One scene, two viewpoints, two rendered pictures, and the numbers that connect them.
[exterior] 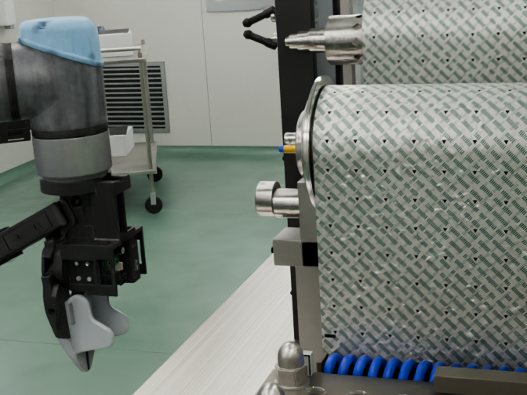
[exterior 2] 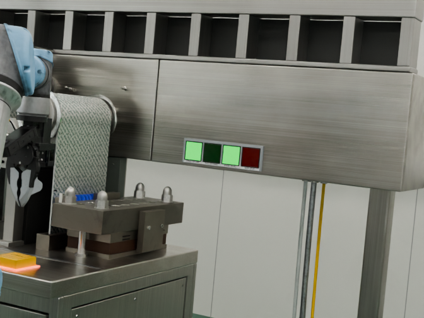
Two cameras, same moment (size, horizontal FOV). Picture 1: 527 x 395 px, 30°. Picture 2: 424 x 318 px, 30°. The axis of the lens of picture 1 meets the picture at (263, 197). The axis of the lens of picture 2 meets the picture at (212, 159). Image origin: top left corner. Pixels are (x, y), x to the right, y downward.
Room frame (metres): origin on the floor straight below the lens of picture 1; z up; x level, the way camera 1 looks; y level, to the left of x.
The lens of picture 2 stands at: (0.26, 1.94, 1.29)
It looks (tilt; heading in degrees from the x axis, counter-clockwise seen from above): 3 degrees down; 279
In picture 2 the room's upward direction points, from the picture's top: 5 degrees clockwise
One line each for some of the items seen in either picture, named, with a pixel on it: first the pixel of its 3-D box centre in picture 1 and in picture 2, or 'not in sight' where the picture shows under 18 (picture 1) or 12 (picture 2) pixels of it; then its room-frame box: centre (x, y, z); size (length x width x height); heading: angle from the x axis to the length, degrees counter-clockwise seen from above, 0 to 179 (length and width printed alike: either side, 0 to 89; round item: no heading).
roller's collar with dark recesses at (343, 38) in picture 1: (352, 39); not in sight; (1.28, -0.13, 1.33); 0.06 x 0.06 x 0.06; 71
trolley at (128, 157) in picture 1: (107, 117); not in sight; (5.80, 0.90, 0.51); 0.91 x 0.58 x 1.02; 5
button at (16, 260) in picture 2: not in sight; (14, 260); (0.96, 0.21, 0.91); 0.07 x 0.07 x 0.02; 71
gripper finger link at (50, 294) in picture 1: (62, 294); (29, 168); (0.94, 0.21, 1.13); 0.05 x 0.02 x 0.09; 161
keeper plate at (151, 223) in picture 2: not in sight; (151, 230); (0.72, -0.14, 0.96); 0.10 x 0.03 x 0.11; 71
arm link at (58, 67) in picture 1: (60, 75); (35, 73); (0.96, 0.19, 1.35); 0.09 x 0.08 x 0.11; 103
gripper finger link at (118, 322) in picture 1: (103, 324); (22, 185); (0.97, 0.18, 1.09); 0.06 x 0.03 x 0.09; 71
